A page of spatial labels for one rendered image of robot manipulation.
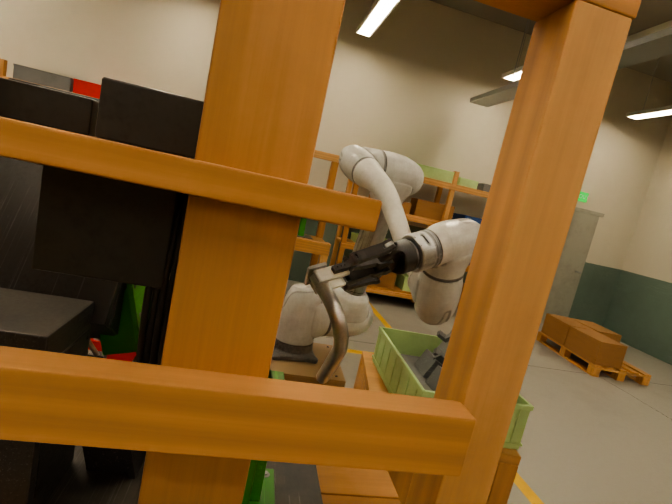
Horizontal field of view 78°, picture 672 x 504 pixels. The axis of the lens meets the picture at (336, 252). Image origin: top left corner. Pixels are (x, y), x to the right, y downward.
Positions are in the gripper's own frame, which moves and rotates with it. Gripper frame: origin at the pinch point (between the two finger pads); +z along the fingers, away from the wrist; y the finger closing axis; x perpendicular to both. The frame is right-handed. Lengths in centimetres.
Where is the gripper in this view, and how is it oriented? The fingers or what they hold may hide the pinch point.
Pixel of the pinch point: (329, 278)
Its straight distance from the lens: 84.1
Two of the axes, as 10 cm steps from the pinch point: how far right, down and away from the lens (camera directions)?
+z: -8.7, 2.4, -4.4
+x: 4.5, 7.3, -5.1
